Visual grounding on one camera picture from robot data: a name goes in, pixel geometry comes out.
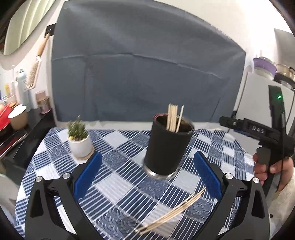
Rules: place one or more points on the white ceramic plant pot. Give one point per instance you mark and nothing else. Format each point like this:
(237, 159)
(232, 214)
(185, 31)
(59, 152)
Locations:
(81, 148)

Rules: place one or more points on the oval wall mirror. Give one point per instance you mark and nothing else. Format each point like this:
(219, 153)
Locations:
(23, 22)

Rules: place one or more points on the blue white checkered tablecloth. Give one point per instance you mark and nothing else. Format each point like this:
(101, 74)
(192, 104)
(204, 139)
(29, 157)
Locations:
(122, 196)

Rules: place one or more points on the pile of wooden chopsticks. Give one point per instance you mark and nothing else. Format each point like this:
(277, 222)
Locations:
(173, 213)

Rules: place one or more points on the black side counter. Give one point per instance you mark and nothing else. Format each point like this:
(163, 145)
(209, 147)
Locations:
(18, 147)

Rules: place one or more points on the person's right hand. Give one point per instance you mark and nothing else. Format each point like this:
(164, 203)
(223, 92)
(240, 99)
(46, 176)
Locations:
(284, 167)

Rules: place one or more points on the beige ceramic mug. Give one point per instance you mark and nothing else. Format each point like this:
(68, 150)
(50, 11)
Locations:
(18, 117)

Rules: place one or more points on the white chair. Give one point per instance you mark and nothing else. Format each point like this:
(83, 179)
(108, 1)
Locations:
(9, 193)

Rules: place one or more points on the white refrigerator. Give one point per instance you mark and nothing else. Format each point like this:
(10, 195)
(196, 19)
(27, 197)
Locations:
(254, 104)

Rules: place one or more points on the wooden hair brush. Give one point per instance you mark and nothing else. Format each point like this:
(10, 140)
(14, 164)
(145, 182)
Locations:
(32, 76)

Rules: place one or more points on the white spray bottle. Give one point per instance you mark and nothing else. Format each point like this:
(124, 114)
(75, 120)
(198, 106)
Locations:
(23, 93)

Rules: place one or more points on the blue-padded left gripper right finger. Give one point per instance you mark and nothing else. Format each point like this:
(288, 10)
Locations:
(251, 219)

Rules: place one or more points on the round wooden coaster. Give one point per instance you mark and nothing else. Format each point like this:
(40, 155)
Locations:
(87, 156)

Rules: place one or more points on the red container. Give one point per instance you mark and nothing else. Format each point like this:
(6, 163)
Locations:
(5, 111)

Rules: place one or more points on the steel cooking pot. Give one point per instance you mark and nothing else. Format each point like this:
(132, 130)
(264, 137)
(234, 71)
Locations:
(285, 71)

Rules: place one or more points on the pink jar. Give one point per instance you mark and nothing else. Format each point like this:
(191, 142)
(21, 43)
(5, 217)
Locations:
(43, 102)

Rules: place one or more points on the grey backdrop cloth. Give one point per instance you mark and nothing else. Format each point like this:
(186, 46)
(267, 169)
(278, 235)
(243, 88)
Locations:
(128, 60)

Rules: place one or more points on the small green succulent plant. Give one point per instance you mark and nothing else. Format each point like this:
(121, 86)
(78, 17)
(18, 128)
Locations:
(77, 130)

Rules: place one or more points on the black steel utensil cup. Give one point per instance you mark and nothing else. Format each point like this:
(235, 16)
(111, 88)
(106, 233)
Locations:
(165, 148)

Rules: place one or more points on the purple lidded pot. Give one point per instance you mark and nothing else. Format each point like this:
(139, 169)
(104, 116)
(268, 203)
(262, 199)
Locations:
(264, 67)

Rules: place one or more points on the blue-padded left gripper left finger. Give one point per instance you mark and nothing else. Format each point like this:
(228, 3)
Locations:
(43, 220)

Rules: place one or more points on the wooden chopstick in cup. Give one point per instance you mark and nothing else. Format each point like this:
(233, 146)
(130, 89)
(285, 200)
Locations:
(171, 118)
(179, 119)

